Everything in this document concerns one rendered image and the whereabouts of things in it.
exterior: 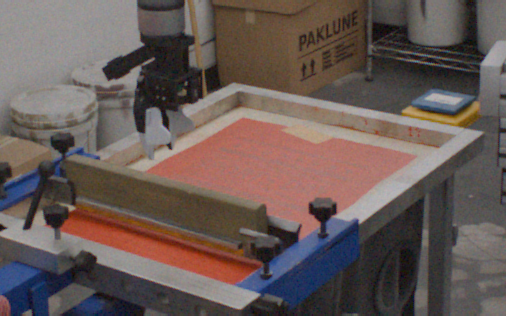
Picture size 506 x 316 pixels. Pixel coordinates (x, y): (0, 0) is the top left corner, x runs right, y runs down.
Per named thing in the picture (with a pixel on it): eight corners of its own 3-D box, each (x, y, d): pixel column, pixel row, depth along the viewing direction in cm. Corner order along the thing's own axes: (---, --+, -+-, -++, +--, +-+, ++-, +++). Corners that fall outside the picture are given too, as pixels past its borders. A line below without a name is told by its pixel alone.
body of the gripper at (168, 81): (176, 117, 197) (172, 43, 192) (133, 106, 202) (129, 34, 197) (204, 102, 202) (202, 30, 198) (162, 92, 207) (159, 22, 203)
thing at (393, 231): (384, 304, 254) (385, 155, 242) (423, 316, 249) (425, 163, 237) (254, 415, 221) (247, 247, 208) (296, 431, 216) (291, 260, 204)
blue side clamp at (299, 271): (333, 249, 209) (332, 211, 206) (359, 257, 206) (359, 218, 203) (227, 328, 187) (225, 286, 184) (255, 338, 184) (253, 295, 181)
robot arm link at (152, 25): (126, 7, 196) (159, -5, 202) (128, 36, 197) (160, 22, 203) (165, 14, 191) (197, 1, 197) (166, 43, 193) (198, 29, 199)
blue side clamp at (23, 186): (83, 180, 240) (80, 146, 238) (102, 185, 238) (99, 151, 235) (-34, 241, 219) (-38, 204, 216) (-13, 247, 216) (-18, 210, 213)
